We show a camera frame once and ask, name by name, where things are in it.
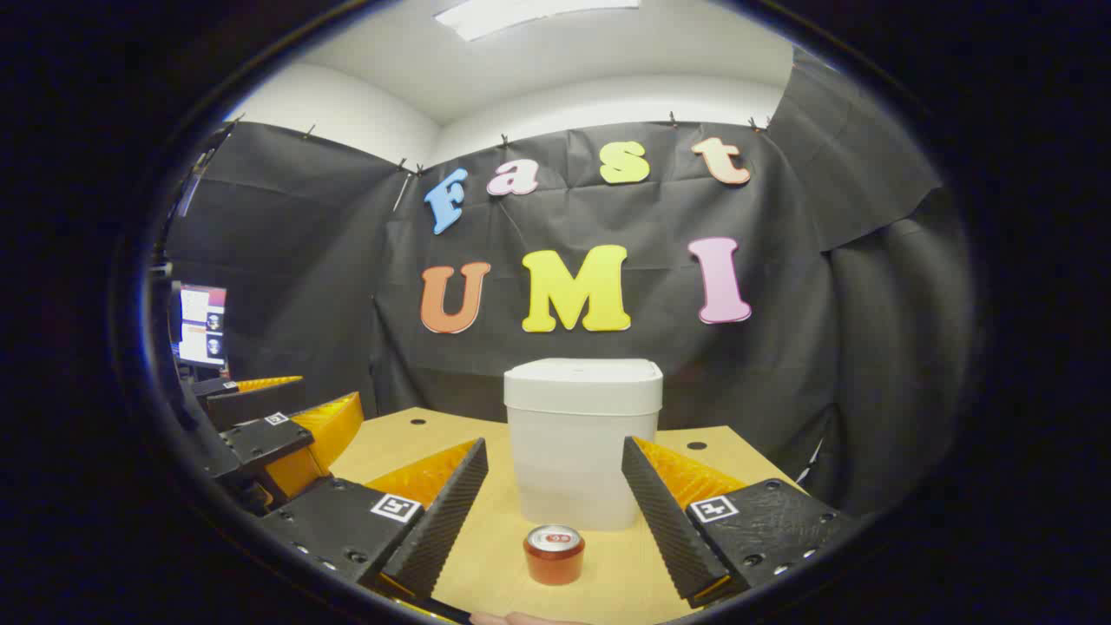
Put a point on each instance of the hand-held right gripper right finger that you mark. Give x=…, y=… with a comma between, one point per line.
x=668, y=529

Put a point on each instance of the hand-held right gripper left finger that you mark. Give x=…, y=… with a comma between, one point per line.
x=434, y=529

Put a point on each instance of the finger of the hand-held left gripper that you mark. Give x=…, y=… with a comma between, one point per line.
x=265, y=443
x=252, y=404

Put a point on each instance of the red pop can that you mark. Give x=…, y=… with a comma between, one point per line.
x=554, y=560

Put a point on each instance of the white desktop garbage bin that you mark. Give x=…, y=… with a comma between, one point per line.
x=568, y=434

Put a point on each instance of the wooden desktop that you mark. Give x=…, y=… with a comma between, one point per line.
x=486, y=569

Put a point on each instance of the computer monitor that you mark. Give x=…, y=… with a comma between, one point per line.
x=202, y=325

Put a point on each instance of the ceiling light panel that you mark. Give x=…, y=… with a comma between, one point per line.
x=529, y=13

